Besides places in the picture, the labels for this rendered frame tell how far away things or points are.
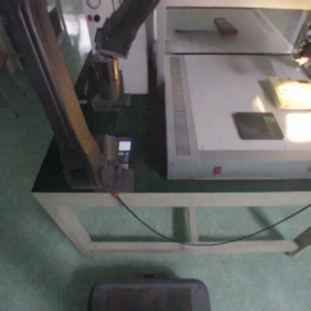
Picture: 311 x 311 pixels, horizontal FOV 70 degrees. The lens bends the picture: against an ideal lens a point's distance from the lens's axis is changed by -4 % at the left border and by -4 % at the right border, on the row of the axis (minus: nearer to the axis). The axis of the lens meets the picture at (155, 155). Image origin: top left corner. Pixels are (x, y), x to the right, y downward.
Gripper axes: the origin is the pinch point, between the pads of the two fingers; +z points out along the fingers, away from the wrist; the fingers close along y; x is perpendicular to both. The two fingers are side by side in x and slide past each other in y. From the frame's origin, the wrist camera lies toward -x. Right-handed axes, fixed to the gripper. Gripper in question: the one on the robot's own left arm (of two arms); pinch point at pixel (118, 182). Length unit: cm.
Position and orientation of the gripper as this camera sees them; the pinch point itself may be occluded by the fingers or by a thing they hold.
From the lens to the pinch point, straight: 73.9
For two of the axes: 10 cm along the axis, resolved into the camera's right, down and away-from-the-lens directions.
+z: 0.2, 1.8, 9.8
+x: 0.0, 9.8, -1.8
